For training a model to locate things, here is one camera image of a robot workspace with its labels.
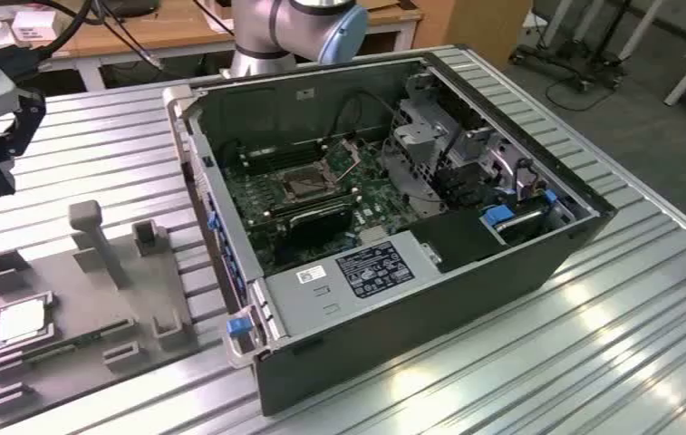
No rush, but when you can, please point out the white cardboard box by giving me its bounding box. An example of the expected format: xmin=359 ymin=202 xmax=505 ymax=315
xmin=12 ymin=11 xmax=58 ymax=44

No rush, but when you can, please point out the CPU socket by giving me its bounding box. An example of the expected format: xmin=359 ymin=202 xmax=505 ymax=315
xmin=279 ymin=165 xmax=335 ymax=203

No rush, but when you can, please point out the wooden desk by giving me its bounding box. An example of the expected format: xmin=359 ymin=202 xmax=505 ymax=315
xmin=0 ymin=0 xmax=426 ymax=87

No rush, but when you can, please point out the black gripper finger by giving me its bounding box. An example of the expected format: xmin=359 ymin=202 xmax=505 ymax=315
xmin=0 ymin=88 xmax=47 ymax=197

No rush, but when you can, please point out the metal socket cover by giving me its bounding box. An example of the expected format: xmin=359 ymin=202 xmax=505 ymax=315
xmin=334 ymin=138 xmax=374 ymax=167

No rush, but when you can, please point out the silver CPU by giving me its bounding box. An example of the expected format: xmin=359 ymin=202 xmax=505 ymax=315
xmin=0 ymin=292 xmax=58 ymax=354

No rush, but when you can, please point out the thin locking lever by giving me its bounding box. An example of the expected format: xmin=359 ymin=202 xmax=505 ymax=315
xmin=339 ymin=153 xmax=375 ymax=180

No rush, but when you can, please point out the wooden cabinet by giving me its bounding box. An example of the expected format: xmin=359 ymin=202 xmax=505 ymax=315
xmin=445 ymin=0 xmax=531 ymax=69

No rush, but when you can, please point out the grey metal drive cage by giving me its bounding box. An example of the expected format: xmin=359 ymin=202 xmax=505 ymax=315
xmin=387 ymin=72 xmax=459 ymax=214

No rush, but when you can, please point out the black plastic air shroud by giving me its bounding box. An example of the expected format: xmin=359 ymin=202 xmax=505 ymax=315
xmin=407 ymin=210 xmax=511 ymax=273

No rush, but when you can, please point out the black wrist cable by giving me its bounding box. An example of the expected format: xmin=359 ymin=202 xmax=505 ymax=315
xmin=15 ymin=0 xmax=99 ymax=63

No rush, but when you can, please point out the black open PC case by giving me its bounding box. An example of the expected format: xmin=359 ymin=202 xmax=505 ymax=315
xmin=162 ymin=43 xmax=617 ymax=417

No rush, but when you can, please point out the black graphics card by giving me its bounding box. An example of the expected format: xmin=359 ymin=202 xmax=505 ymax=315
xmin=273 ymin=201 xmax=359 ymax=266

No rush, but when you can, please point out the green RAM stick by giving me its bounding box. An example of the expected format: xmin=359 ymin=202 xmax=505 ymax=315
xmin=20 ymin=324 xmax=120 ymax=363

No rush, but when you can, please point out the black internal cable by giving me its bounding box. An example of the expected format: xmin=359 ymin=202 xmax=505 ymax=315
xmin=327 ymin=89 xmax=403 ymax=141

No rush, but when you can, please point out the grey power supply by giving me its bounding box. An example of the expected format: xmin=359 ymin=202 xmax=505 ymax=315
xmin=254 ymin=228 xmax=445 ymax=341

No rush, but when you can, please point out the hard disk in blue carrier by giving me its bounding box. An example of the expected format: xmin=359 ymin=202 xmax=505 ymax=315
xmin=479 ymin=198 xmax=562 ymax=246

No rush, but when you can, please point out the grey parts rack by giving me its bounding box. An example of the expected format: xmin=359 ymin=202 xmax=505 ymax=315
xmin=0 ymin=200 xmax=202 ymax=430

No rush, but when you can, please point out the loose cable with clear plug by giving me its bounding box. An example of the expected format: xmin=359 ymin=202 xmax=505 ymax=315
xmin=127 ymin=22 xmax=167 ymax=70

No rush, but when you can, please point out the green motherboard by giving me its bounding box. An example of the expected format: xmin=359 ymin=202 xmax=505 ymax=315
xmin=221 ymin=140 xmax=417 ymax=268

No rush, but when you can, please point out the black wheeled stand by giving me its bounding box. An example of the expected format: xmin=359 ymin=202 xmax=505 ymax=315
xmin=509 ymin=0 xmax=627 ymax=94

